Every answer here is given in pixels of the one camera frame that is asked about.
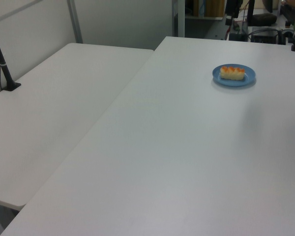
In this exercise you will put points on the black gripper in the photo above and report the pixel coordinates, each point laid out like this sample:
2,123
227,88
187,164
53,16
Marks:
233,7

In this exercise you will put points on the orange glazed bread loaf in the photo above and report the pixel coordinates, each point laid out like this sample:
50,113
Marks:
232,73

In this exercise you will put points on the small black device box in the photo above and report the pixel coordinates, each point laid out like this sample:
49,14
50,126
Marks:
238,34

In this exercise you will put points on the wooden cabinet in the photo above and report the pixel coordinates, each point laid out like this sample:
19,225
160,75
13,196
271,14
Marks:
210,7

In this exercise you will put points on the black monitor stand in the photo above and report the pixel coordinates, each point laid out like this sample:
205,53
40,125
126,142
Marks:
250,12

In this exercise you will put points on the black padded bag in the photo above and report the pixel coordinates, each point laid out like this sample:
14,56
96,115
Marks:
265,19

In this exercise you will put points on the black electronics box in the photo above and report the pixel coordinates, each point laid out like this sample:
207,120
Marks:
264,36

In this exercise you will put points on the black keyboard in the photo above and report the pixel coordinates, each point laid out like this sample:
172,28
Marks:
288,12

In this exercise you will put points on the blue round plate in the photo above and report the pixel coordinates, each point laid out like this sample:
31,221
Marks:
250,77

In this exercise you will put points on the black camera stand pole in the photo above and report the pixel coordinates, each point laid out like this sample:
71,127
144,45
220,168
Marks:
1,59

